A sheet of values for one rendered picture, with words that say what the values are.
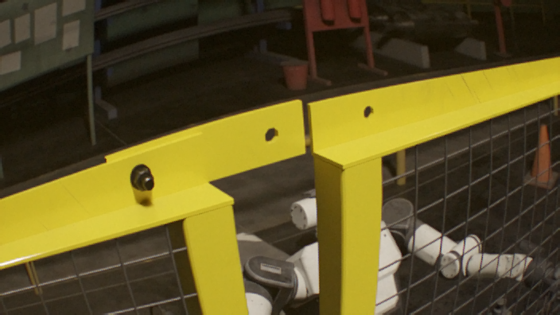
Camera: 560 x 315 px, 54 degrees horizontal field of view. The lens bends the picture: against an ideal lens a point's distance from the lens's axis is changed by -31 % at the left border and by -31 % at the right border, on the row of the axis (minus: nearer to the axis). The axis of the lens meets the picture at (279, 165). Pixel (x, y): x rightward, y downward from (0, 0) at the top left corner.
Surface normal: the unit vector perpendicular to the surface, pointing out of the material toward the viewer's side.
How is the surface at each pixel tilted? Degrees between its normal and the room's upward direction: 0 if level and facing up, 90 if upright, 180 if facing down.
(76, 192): 90
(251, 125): 90
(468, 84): 90
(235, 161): 90
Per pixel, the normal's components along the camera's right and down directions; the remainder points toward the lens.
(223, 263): 0.54, 0.25
